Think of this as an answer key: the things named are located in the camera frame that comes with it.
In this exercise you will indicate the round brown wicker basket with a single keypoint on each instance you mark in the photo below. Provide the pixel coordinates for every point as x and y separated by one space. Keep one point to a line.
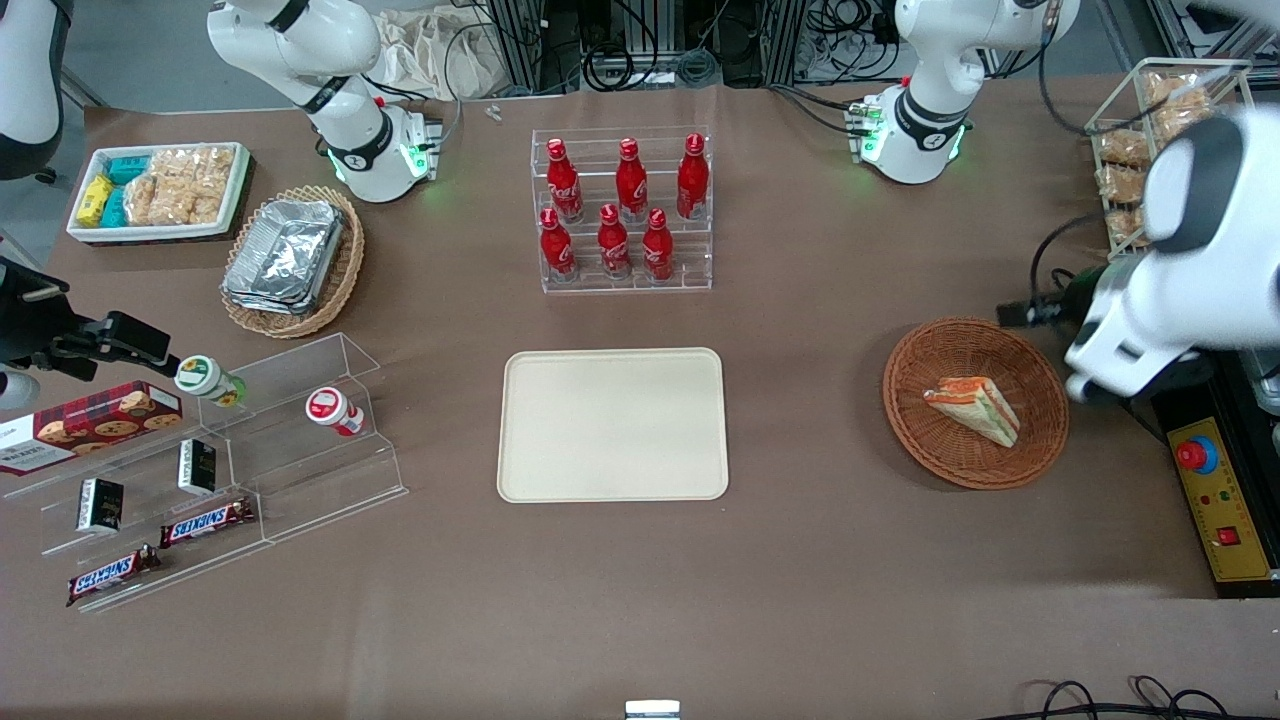
940 450

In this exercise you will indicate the teal snack packet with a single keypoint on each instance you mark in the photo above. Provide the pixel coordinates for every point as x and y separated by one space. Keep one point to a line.
128 168
114 208

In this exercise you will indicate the aluminium profile frame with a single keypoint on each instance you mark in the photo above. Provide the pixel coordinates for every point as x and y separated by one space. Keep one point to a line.
525 45

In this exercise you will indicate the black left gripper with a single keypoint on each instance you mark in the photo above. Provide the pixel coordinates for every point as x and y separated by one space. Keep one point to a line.
1082 289

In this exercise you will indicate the clear bag of fried snacks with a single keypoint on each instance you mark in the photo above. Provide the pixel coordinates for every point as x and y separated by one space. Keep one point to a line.
1120 183
1122 147
1172 90
1125 225
1180 120

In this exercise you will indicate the green capped yogurt bottle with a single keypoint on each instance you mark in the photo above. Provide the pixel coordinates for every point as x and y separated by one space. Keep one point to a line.
205 378

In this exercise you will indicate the white rectangular snack bin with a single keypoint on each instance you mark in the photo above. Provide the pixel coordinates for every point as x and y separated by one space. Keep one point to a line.
160 232

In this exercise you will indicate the triangular sandwich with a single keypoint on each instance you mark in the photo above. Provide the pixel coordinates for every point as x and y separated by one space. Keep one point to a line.
975 410

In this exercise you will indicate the small black box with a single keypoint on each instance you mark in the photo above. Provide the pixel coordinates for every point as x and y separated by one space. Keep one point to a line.
100 505
197 467

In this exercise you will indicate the clear bag of rice crackers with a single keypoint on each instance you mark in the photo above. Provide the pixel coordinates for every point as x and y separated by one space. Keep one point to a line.
195 163
207 200
155 200

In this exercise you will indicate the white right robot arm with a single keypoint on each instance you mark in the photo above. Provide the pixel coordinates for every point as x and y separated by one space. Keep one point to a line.
350 150

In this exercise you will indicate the clear acrylic bottle rack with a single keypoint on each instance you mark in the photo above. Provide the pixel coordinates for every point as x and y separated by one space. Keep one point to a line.
600 150

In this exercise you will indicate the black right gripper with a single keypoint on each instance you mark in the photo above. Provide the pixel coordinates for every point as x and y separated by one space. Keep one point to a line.
30 325

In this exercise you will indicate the yellow snack packet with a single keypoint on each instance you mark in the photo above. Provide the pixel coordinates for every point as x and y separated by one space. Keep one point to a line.
94 200

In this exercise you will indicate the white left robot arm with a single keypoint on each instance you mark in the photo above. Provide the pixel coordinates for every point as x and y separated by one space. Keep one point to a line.
920 120

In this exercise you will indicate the beige cloth bags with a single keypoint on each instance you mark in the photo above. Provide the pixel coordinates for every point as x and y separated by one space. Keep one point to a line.
440 50

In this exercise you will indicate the beige plastic tray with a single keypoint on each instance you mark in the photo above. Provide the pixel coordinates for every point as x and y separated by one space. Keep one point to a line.
610 425

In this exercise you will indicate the red capped yogurt bottle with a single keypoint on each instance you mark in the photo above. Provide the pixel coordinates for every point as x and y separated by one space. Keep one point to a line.
332 410

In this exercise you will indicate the small silver white device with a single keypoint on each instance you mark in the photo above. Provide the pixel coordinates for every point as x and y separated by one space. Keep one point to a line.
652 711

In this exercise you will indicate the steel pan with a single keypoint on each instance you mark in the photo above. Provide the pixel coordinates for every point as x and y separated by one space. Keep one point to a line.
1270 390

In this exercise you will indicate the Snickers chocolate bar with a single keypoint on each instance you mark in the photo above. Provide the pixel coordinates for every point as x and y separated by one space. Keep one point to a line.
110 575
205 523

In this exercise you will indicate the red cola bottle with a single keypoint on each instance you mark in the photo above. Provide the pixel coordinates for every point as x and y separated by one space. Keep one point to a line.
657 250
692 180
614 248
564 185
557 250
631 185

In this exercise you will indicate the yellow emergency stop control box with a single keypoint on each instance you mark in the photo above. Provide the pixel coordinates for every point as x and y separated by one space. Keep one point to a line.
1225 510

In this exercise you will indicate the black countertop appliance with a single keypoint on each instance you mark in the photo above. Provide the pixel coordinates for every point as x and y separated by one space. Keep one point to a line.
1235 385

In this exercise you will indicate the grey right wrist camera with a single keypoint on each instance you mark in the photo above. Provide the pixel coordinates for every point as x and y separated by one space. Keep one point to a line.
15 390

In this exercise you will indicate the aluminium foil container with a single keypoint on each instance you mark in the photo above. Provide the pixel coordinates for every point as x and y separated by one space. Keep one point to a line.
265 304
290 245

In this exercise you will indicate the oval light wicker basket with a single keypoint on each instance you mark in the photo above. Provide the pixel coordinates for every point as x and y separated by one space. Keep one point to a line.
345 270

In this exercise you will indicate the red cookie box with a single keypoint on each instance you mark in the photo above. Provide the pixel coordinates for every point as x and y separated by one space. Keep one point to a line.
90 425

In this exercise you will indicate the clear acrylic stepped shelf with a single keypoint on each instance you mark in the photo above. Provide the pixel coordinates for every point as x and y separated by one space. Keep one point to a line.
150 520
320 480

